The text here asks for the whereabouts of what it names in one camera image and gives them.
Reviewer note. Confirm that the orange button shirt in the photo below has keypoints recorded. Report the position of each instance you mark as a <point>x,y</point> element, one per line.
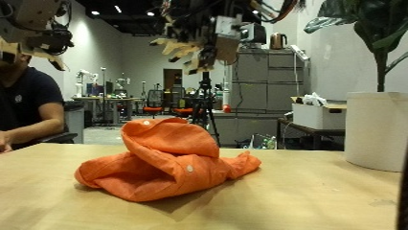
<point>171,159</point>

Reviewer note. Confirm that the grey boxy monitor device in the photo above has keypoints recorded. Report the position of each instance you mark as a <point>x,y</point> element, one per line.
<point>255,33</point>

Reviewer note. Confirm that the black chair armrest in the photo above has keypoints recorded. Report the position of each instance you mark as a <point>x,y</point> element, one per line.
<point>62,137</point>

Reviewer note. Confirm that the person in dark t-shirt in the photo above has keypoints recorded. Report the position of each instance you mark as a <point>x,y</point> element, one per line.
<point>26,96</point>

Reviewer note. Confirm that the copper electric kettle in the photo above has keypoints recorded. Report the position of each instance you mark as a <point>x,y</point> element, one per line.
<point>277,41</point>

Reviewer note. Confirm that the brown door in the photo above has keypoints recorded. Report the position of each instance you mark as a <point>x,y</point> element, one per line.
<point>172,78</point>

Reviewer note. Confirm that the tall grey metal cabinet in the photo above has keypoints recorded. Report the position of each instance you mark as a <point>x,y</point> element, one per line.
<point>260,83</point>

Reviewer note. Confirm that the white cylinder bottle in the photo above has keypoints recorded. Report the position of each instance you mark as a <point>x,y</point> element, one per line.
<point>225,96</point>

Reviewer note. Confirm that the white power strip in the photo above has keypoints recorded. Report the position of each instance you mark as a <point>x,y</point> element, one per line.
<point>300,52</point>

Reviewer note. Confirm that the small red ball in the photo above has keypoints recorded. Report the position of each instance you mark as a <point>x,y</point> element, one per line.
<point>227,109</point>

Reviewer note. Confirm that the long background work desk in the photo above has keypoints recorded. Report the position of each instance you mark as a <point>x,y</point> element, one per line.
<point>111,99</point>

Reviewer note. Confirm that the orange seat office chair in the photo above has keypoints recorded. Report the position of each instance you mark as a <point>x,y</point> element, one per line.
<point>183,111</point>
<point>154,110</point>

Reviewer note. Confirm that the low grey counter cabinet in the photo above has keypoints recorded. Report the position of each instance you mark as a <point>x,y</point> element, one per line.
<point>243,127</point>

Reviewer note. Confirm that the crumpled white plastic bag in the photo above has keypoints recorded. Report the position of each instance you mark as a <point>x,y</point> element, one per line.
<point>314,99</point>

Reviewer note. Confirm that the white storage box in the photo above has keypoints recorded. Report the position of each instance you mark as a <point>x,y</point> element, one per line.
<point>317,117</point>

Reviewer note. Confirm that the green plastic bottles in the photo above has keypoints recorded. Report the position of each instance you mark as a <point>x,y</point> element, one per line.
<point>267,142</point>

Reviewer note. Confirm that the black metal side table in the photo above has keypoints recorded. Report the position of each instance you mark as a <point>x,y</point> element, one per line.
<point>310,131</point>

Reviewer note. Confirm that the green leafy plant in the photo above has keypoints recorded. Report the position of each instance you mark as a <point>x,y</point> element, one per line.
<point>381,38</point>

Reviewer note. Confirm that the white round plant pot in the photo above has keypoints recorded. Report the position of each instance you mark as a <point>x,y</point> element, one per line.
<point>377,134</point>

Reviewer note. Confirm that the grey pedestal cabinet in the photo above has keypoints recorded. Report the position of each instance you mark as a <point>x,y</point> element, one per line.
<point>75,121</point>

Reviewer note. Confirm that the black camera tripod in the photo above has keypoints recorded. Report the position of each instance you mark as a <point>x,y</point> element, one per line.
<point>207,96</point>

